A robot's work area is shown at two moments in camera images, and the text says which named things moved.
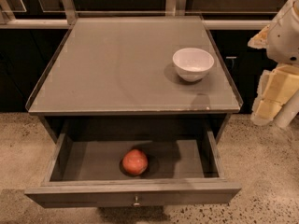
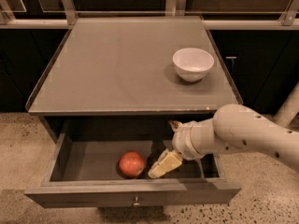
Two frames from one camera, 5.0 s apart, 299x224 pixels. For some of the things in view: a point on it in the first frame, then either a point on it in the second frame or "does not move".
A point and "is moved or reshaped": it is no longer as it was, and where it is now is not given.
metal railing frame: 220,7 does not move
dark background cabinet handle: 233,60 does not move
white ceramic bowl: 192,63 does not move
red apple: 135,161 is moved or reshaped
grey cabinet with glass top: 116,75 does not move
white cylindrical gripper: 285,41 to 183,141
